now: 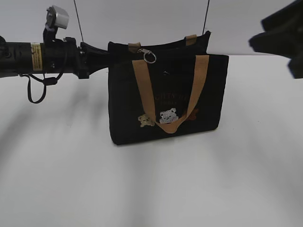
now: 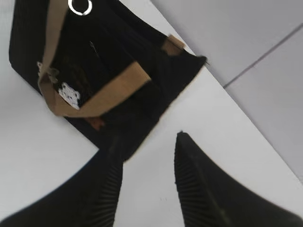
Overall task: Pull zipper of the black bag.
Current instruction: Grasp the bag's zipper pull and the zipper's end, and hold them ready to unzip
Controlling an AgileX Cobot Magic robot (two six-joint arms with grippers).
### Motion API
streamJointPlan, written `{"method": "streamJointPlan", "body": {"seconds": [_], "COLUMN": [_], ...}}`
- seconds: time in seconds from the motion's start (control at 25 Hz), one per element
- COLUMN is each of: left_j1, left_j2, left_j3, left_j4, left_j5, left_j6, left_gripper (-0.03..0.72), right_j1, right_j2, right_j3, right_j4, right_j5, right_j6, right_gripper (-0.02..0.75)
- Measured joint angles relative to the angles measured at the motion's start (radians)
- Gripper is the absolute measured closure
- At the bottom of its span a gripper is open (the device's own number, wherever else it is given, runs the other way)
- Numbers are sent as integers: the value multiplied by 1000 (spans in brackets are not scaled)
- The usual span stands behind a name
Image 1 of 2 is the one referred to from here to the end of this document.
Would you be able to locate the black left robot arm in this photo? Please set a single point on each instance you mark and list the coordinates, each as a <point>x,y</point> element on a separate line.
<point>23,58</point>

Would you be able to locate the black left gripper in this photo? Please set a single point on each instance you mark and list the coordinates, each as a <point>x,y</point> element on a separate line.
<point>64,56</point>

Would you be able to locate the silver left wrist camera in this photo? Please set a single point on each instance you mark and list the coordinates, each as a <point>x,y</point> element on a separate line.
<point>56,18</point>

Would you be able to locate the black tote bag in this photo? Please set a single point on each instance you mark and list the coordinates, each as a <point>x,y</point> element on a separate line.
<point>166,90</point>

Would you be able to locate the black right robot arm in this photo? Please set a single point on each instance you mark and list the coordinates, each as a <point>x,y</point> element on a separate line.
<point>283,36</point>

